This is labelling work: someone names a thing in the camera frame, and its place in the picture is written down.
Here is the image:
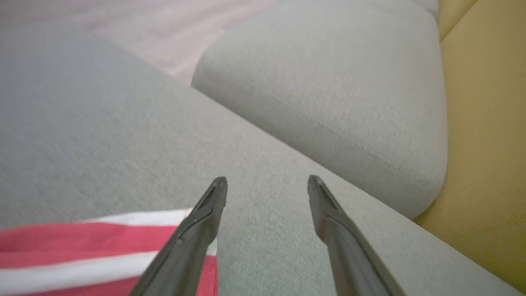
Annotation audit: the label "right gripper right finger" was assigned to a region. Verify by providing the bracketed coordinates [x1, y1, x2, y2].
[307, 175, 407, 296]

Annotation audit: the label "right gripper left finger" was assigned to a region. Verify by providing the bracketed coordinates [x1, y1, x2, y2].
[129, 177, 228, 296]

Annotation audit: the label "red shorts with white stripes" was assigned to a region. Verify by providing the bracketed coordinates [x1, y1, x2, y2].
[0, 209, 218, 296]

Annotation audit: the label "large grey sofa seat cushion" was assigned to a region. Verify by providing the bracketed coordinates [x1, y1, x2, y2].
[0, 25, 522, 296]

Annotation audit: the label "yellow sofa cushion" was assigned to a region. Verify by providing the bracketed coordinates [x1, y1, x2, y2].
[413, 0, 526, 294]

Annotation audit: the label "small grey sofa cushion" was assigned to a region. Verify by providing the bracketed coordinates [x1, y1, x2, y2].
[191, 0, 448, 220]

